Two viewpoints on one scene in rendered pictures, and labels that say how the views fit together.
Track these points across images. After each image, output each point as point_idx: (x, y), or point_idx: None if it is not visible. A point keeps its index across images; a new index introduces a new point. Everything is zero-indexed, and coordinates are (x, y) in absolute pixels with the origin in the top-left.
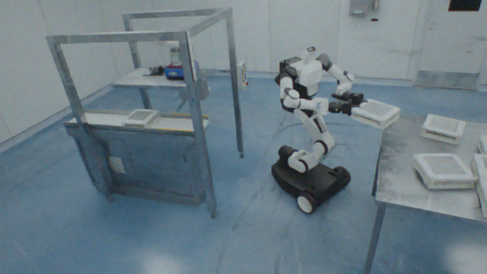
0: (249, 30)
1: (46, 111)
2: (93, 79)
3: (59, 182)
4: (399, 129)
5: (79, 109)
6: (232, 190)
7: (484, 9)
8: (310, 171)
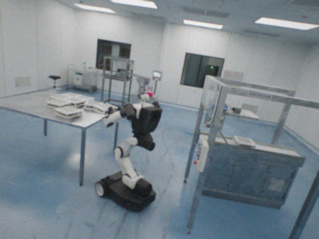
0: None
1: None
2: None
3: (315, 211)
4: (88, 119)
5: (274, 133)
6: (181, 196)
7: None
8: (125, 185)
